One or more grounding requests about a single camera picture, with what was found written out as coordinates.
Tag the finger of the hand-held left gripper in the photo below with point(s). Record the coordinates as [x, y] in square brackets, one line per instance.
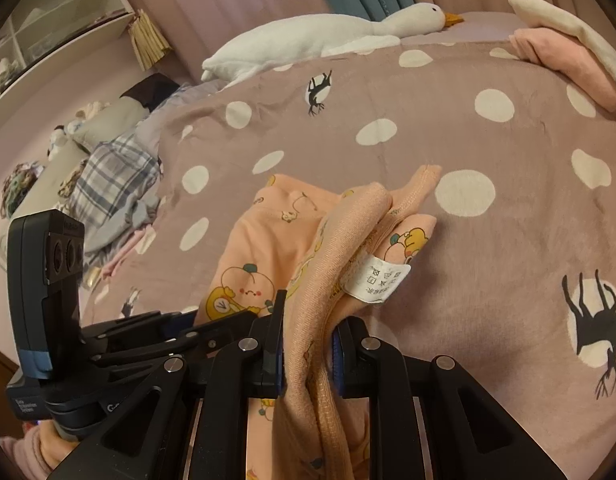
[182, 321]
[212, 337]

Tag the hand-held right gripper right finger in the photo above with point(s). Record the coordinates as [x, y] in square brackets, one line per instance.
[340, 375]

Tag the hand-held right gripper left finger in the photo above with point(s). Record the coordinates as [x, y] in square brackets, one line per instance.
[275, 370]

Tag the peach printed baby garment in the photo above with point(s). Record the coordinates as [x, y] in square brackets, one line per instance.
[308, 270]

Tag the person's left hand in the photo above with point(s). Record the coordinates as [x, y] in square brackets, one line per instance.
[57, 447]

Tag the floral cloth bundle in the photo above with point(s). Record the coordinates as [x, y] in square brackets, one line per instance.
[20, 187]

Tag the plaid cloth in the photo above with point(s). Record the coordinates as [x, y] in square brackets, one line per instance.
[112, 180]

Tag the small plush toy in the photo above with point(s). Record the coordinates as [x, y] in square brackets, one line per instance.
[70, 127]

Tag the grey pillow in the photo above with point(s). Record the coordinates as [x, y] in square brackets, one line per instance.
[107, 120]

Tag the mauve polka-dot blanket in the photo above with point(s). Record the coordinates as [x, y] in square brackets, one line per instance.
[488, 260]

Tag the lavender bed sheet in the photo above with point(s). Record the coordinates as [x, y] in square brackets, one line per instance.
[172, 105]

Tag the dark cloth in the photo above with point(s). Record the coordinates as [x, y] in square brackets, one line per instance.
[150, 90]

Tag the straw tassel bundle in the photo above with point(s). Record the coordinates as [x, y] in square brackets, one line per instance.
[147, 40]

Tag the white shelf unit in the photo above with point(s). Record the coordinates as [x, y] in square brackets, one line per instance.
[52, 15]

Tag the white goose plush toy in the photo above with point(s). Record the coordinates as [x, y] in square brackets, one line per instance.
[308, 35]

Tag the pink folded cloth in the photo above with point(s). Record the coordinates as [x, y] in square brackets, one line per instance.
[563, 55]

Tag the cream folded cloth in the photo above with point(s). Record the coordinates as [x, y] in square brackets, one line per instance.
[563, 17]

